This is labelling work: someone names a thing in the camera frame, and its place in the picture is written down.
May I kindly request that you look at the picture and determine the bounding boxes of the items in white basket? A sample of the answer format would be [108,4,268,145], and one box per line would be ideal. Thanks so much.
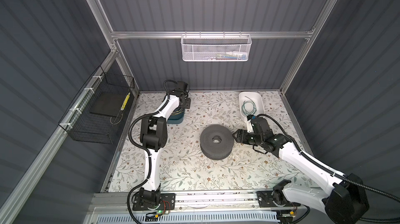
[198,52,248,61]

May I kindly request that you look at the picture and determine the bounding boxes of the black wire basket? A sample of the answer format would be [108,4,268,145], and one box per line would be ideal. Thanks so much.
[59,68,135,144]

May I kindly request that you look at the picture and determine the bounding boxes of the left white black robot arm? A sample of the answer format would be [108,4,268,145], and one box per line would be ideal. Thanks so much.
[128,80,191,209]

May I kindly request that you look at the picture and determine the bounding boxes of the black pad in basket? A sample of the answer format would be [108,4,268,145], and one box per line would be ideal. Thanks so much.
[89,92,126,117]

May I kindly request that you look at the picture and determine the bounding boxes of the grey perforated cable spool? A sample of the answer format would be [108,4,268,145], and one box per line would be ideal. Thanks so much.
[200,125,234,160]

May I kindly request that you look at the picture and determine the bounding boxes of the yellow marker in basket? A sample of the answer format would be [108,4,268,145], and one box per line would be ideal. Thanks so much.
[120,92,131,111]

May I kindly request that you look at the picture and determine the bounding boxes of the green cable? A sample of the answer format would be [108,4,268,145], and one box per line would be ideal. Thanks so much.
[241,96,257,118]

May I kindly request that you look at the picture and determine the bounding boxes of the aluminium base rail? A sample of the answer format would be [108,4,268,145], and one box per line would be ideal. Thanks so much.
[86,188,327,215]

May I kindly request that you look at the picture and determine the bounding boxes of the teal plastic tray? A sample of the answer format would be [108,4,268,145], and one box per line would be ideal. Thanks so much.
[167,108,185,125]

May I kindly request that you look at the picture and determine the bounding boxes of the white plastic tray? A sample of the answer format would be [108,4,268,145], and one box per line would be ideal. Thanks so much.
[239,92,265,121]

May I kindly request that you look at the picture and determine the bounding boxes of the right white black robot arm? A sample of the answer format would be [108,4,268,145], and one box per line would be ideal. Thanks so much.
[232,114,400,224]

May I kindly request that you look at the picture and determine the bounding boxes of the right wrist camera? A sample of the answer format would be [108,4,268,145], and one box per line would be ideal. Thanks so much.
[246,115,256,133]

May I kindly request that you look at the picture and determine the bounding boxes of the white wire mesh basket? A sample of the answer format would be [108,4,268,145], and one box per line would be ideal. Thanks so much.
[180,34,252,62]

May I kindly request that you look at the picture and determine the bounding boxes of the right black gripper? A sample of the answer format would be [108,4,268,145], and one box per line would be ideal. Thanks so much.
[232,128,262,146]

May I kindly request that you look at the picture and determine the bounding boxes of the floral table mat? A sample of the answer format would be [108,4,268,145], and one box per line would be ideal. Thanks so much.
[107,91,316,193]

